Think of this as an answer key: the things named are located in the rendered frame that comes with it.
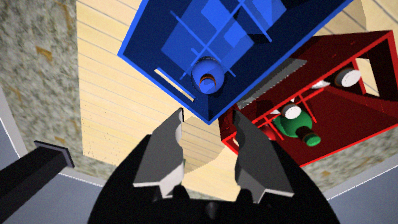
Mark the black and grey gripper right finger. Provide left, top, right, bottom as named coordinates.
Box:
left=232, top=109, right=340, bottom=224

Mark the white bottle with grey label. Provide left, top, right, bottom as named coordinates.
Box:
left=311, top=66, right=361, bottom=88
left=270, top=98, right=301, bottom=119

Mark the red crate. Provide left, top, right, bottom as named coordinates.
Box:
left=218, top=30, right=398, bottom=167

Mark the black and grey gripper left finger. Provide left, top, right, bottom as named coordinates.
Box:
left=87, top=107, right=184, bottom=224

